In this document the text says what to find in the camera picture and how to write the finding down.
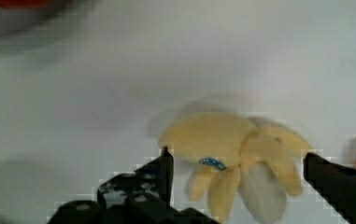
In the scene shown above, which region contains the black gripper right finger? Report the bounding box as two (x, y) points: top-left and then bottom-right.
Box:
(303, 153), (356, 224)

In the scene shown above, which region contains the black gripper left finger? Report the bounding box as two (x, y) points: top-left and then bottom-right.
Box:
(97, 147), (174, 207)

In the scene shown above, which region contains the yellow plush banana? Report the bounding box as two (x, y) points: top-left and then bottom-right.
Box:
(159, 112), (313, 222)

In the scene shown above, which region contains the grey round plate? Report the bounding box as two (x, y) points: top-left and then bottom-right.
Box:
(0, 0), (99, 37)

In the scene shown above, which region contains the red ketchup bottle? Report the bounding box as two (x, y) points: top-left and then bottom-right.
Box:
(0, 0), (52, 8)

